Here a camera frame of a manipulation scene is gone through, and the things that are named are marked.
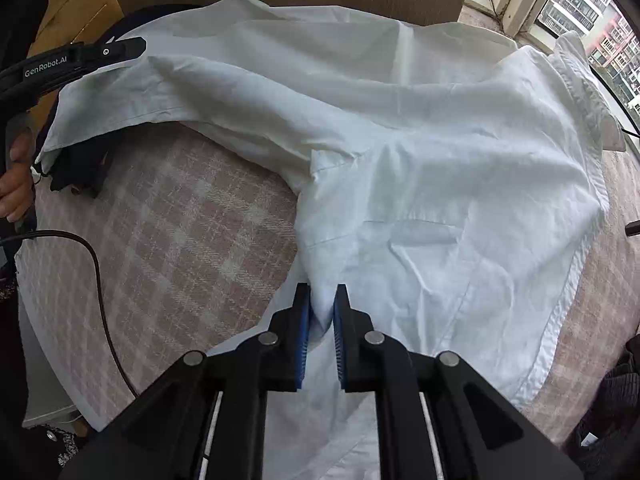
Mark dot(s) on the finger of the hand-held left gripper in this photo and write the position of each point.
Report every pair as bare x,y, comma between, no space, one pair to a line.
122,49

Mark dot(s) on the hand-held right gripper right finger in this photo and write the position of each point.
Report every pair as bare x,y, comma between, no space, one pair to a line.
341,340

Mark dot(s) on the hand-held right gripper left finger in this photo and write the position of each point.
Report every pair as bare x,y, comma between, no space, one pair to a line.
301,340

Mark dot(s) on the white button shirt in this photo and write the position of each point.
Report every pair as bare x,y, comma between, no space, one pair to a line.
400,160

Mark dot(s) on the person's left hand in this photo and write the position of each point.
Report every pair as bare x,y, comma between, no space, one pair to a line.
17,185

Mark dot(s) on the pine plank panel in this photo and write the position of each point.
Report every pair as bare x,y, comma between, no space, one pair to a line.
75,0

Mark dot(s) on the folded black t-shirt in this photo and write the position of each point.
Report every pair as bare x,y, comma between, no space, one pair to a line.
80,165

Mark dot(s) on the pink plaid blanket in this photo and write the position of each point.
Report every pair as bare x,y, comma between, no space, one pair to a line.
175,235

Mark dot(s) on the dark knitted garment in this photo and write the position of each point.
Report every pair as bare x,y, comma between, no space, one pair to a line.
610,400

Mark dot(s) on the person's black tweed top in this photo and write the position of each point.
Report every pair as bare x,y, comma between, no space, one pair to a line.
12,385

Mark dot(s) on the white window frame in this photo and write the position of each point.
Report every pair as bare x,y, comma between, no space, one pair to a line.
515,0

